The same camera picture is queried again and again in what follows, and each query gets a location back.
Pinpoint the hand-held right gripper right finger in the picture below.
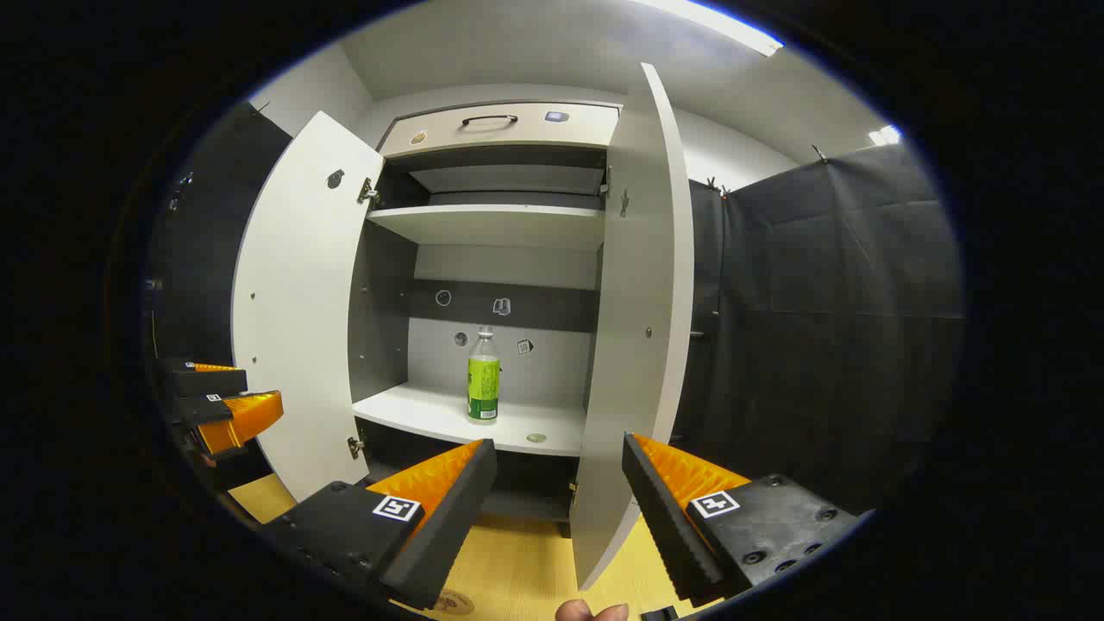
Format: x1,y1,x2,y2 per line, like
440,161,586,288
621,433,863,605

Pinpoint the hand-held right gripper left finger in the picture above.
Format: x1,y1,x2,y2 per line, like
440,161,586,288
259,438,499,612

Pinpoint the grey cabinet door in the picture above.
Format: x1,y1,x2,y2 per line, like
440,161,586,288
569,62,695,592
231,110,386,503

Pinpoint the green label bottle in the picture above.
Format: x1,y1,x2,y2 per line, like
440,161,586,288
467,325,502,423

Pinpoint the white cabinet shelf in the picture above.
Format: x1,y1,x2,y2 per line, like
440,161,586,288
352,382,587,456
367,204,606,251

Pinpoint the grey cabinet drawer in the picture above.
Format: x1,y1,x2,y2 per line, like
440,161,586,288
379,102,622,160

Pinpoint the long ceiling light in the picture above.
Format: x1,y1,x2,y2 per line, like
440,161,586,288
647,0,784,57

